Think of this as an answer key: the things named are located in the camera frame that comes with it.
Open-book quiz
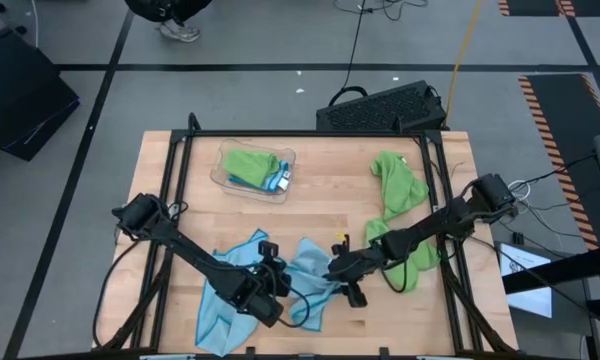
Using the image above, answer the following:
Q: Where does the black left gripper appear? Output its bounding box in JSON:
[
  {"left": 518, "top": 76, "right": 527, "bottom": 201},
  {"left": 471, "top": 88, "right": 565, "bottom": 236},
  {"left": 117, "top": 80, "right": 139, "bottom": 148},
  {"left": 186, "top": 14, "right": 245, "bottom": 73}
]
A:
[{"left": 239, "top": 257, "right": 292, "bottom": 329}]

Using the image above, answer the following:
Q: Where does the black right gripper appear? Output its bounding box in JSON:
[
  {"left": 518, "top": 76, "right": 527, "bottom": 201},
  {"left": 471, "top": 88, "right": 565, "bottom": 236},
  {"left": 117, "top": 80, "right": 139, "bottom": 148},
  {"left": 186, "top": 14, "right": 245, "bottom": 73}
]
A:
[{"left": 323, "top": 239, "right": 389, "bottom": 309}]

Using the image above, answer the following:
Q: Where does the blue microfiber towel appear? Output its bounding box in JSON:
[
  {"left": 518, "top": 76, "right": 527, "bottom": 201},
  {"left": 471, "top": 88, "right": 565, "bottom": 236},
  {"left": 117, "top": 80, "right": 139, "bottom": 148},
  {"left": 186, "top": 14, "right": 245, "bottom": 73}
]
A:
[
  {"left": 228, "top": 159, "right": 292, "bottom": 194},
  {"left": 285, "top": 237, "right": 342, "bottom": 332},
  {"left": 194, "top": 228, "right": 271, "bottom": 358}
]

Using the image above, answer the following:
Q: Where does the green microfiber towel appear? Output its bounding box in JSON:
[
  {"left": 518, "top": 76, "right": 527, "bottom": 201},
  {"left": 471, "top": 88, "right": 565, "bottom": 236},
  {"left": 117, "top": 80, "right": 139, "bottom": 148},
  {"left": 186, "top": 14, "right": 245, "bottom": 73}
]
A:
[
  {"left": 369, "top": 151, "right": 430, "bottom": 225},
  {"left": 363, "top": 218, "right": 442, "bottom": 295},
  {"left": 222, "top": 148, "right": 281, "bottom": 190}
]

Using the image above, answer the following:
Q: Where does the clear plastic bin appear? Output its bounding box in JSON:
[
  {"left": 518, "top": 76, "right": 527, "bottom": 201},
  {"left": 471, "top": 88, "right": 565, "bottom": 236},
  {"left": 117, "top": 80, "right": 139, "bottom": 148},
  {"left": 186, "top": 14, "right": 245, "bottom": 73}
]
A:
[{"left": 209, "top": 138, "right": 297, "bottom": 205}]

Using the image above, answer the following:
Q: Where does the black perforated computer case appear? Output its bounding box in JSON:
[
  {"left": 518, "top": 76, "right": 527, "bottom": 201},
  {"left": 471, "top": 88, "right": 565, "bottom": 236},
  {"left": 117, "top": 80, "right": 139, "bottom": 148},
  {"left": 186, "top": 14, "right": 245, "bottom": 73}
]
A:
[{"left": 315, "top": 79, "right": 449, "bottom": 133}]

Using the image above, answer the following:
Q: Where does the white paper sheet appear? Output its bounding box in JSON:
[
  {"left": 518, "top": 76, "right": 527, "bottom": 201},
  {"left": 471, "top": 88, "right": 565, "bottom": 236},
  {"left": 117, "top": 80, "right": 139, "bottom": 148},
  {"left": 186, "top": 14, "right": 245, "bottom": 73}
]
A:
[{"left": 494, "top": 241, "right": 554, "bottom": 320}]

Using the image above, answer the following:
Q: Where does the black metal beam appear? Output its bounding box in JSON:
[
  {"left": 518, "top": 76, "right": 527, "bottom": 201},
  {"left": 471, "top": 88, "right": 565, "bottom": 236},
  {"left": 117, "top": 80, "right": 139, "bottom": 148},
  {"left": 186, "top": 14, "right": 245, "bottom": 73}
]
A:
[{"left": 502, "top": 243, "right": 600, "bottom": 296}]

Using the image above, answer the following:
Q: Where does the hazard-striped black floor mat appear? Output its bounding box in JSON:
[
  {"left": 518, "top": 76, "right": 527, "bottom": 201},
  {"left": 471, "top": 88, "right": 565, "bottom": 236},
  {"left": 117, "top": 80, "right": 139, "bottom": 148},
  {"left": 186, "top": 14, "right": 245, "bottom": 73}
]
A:
[
  {"left": 517, "top": 73, "right": 600, "bottom": 251},
  {"left": 559, "top": 0, "right": 600, "bottom": 18},
  {"left": 497, "top": 0, "right": 564, "bottom": 18}
]

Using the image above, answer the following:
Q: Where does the person's foot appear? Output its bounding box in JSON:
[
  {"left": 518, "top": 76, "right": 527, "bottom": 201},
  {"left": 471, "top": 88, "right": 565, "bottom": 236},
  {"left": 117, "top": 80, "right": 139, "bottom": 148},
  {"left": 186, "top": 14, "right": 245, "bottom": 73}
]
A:
[{"left": 158, "top": 18, "right": 202, "bottom": 44}]

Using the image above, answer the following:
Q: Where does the person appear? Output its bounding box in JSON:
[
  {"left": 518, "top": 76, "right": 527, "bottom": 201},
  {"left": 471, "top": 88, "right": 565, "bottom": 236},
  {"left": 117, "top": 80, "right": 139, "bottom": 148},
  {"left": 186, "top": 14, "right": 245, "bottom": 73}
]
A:
[{"left": 123, "top": 0, "right": 214, "bottom": 25}]

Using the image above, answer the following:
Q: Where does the black cart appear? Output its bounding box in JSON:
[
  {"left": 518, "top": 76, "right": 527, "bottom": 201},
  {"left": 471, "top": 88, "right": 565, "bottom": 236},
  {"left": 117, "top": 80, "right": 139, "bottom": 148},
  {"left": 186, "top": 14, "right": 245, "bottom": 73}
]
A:
[{"left": 0, "top": 27, "right": 81, "bottom": 163}]

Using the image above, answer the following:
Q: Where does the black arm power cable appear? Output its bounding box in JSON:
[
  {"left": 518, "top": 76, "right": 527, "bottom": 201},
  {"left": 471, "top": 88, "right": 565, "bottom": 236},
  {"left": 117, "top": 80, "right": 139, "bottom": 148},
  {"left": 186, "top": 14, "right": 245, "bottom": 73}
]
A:
[{"left": 91, "top": 232, "right": 150, "bottom": 350}]

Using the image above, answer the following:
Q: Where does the white cable coil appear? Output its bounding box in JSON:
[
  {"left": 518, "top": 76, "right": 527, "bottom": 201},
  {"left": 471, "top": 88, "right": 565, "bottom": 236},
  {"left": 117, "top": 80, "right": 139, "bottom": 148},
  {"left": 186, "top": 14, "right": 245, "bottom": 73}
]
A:
[{"left": 508, "top": 179, "right": 532, "bottom": 199}]

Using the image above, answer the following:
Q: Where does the yellow cable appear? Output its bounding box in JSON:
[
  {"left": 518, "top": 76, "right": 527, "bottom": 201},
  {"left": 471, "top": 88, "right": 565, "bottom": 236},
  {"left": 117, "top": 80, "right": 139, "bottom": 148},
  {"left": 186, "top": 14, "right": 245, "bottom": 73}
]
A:
[{"left": 442, "top": 0, "right": 484, "bottom": 129}]

